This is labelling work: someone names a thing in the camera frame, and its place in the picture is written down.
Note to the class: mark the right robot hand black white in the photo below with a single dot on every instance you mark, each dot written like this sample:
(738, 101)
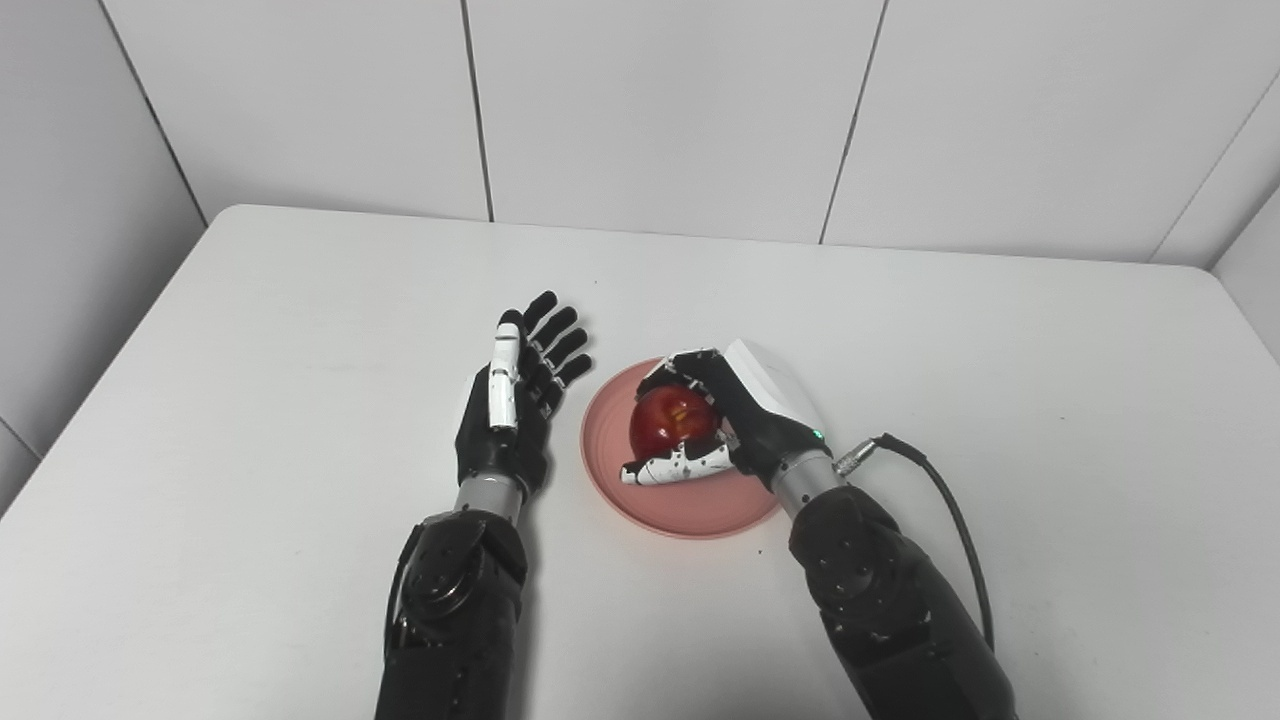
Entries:
(750, 410)

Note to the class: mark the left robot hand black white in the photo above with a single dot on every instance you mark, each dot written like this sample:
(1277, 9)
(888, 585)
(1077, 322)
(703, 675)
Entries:
(515, 410)

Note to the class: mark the red apple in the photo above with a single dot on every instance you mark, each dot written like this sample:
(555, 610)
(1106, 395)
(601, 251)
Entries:
(672, 420)

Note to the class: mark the pink round plate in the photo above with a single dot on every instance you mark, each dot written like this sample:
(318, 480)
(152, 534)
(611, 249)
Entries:
(690, 500)

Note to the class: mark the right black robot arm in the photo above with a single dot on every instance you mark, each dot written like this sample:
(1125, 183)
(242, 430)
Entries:
(890, 600)

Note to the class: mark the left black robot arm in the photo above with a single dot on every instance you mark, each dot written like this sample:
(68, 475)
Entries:
(455, 620)

